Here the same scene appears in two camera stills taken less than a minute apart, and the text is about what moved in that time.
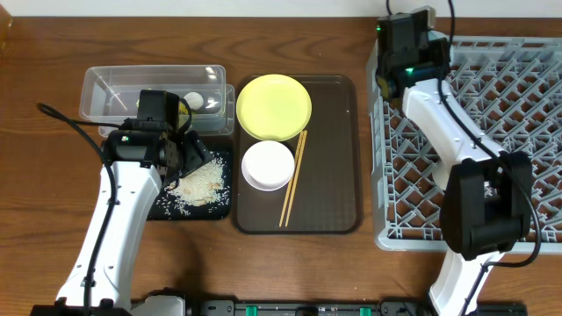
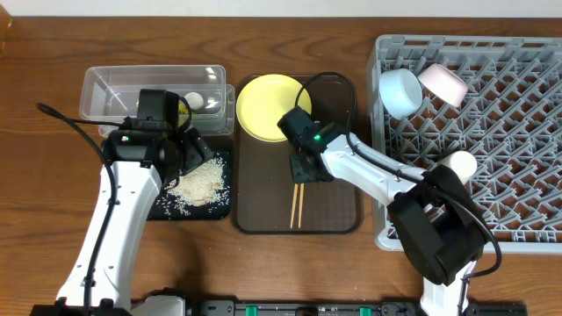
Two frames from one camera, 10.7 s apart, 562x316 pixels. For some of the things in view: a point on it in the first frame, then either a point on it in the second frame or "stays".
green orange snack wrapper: [183, 108] stays
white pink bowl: [268, 166] to [443, 84]
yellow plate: [273, 107] stays
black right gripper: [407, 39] to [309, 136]
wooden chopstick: [291, 182] to [294, 204]
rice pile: [201, 186] stays
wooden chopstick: [296, 178] to [300, 203]
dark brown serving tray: [329, 195] stays
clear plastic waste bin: [110, 93] stays
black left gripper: [193, 154] stays
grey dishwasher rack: [512, 86] stays
